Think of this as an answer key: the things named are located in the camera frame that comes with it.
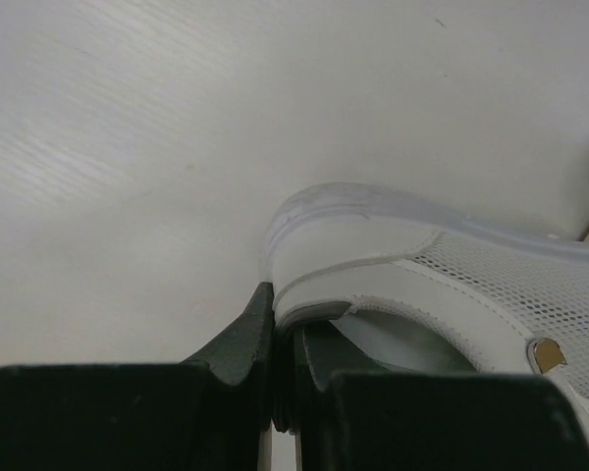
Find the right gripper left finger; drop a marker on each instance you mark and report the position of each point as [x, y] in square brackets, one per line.
[211, 411]

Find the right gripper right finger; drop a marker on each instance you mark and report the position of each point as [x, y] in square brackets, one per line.
[353, 414]

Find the white sneaker one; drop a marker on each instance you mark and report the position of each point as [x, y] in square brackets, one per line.
[509, 303]

